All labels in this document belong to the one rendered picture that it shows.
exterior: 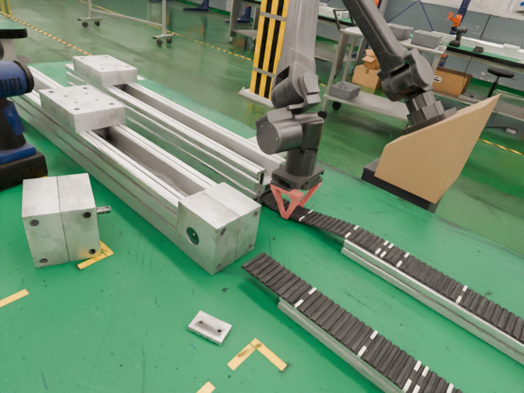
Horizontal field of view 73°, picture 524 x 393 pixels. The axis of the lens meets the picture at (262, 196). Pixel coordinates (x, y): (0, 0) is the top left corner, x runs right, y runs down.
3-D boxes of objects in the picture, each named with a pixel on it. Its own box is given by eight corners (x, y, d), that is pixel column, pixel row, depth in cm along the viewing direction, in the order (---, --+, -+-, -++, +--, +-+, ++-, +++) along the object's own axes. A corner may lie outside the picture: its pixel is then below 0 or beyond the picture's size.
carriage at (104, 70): (138, 91, 106) (137, 68, 102) (102, 96, 98) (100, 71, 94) (109, 76, 114) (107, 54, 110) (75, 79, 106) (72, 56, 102)
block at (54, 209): (118, 253, 57) (113, 204, 52) (35, 269, 52) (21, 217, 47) (108, 217, 64) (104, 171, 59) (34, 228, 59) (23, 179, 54)
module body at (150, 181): (219, 224, 67) (223, 186, 63) (176, 246, 60) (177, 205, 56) (37, 95, 107) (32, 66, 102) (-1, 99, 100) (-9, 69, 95)
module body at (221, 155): (280, 192, 80) (287, 159, 76) (250, 207, 73) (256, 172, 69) (98, 88, 120) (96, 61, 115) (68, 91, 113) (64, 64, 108)
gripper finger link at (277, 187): (264, 215, 72) (270, 174, 67) (284, 203, 77) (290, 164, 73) (292, 229, 69) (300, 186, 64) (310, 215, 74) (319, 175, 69)
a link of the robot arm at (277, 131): (313, 71, 63) (283, 93, 69) (265, 72, 55) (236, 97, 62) (336, 134, 62) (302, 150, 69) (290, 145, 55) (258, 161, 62)
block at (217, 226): (263, 243, 64) (270, 200, 59) (211, 275, 56) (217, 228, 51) (228, 219, 69) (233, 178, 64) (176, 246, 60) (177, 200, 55)
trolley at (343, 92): (414, 132, 377) (456, 30, 324) (406, 148, 334) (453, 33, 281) (324, 105, 411) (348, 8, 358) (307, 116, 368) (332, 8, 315)
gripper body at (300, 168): (269, 180, 68) (274, 144, 64) (297, 166, 75) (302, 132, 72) (298, 192, 65) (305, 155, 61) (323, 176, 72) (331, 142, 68)
